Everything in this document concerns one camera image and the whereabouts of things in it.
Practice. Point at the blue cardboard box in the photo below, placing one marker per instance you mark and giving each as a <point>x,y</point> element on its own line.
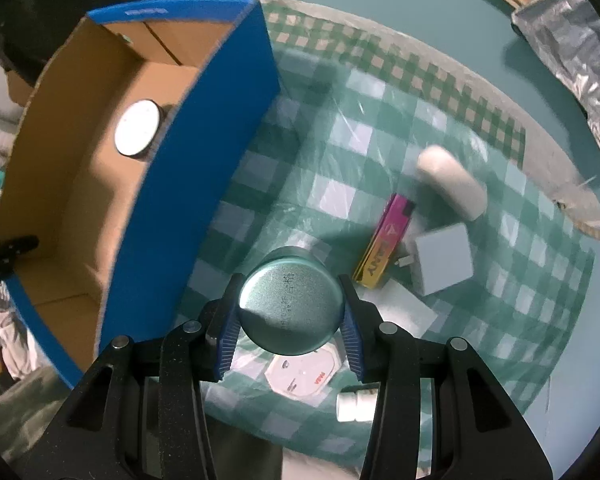
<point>195,170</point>

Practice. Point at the white power adapter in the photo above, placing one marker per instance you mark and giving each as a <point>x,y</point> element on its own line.
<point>410,310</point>
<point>442,260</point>

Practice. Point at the striped cloth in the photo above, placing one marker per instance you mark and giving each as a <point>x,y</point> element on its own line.
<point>2,320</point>

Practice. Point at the white octagonal disc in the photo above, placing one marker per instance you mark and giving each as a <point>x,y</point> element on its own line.
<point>302,375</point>

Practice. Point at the green checkered tablecloth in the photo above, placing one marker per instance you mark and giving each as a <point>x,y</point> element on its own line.
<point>330,135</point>

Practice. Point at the pink and yellow box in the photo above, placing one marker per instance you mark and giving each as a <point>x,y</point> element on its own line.
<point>386,242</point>

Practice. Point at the grey cloth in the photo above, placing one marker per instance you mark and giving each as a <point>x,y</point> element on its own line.
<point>15,410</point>

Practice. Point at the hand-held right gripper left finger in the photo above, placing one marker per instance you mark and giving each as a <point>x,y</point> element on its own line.
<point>227,332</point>

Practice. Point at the green round metal tin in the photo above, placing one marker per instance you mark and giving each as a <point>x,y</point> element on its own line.
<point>290,302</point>

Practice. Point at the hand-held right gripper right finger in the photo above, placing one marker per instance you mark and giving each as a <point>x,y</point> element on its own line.
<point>352,340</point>

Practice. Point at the silver foil sheet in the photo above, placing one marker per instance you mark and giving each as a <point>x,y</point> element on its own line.
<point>570,60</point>

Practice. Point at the black round speaker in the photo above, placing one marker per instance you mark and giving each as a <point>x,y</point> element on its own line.
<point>137,129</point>

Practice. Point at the small white bottle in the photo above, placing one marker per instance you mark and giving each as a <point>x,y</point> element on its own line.
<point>355,406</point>

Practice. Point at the white oval case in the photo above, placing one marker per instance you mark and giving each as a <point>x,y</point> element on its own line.
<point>452,182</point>

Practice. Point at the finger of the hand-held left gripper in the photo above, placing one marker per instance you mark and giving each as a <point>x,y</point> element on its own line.
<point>5,257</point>

